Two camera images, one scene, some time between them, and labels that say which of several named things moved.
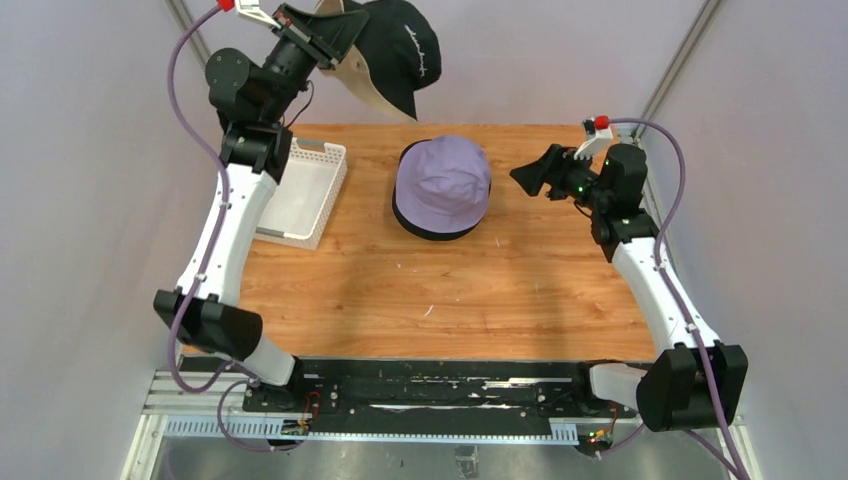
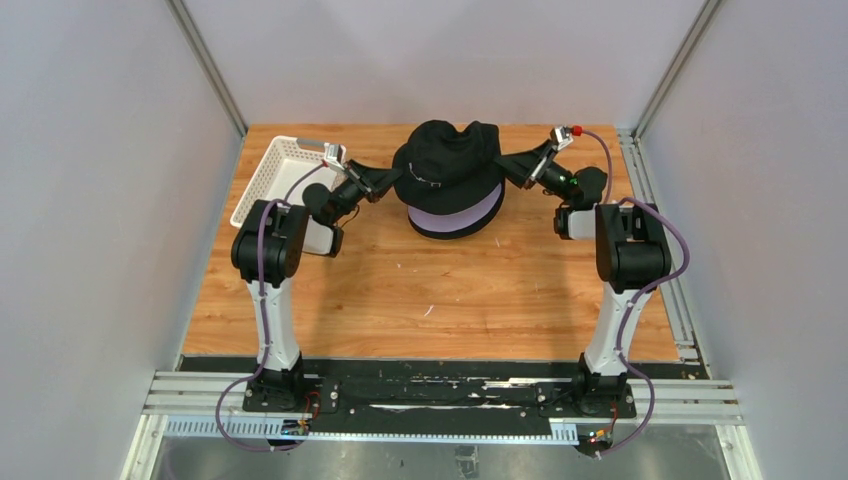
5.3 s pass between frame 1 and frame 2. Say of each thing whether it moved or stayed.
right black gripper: moved
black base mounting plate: stayed
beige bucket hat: moved
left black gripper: moved
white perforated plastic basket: stayed
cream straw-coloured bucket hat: moved
